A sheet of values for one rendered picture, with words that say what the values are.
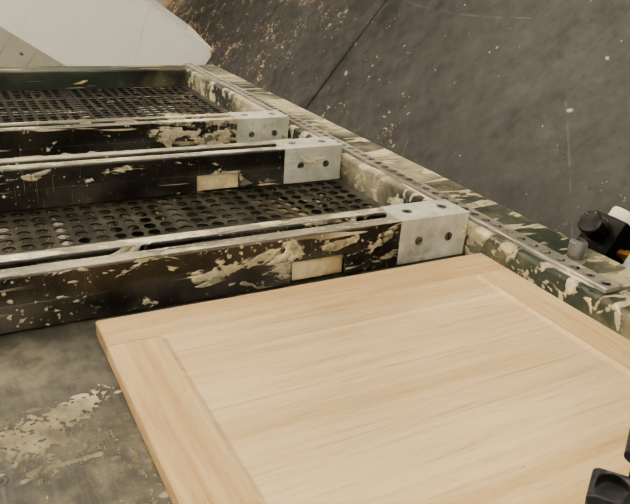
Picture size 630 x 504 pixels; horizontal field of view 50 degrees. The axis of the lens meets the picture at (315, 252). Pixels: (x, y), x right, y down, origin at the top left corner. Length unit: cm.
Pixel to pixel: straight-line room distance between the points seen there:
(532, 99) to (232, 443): 197
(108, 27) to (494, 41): 245
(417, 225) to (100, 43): 355
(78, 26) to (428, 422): 387
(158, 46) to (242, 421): 390
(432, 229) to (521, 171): 129
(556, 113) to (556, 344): 156
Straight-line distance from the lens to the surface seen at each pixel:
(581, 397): 77
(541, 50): 255
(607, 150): 218
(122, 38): 439
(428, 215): 101
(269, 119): 152
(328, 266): 94
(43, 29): 434
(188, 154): 122
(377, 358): 75
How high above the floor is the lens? 169
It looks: 37 degrees down
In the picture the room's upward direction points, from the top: 61 degrees counter-clockwise
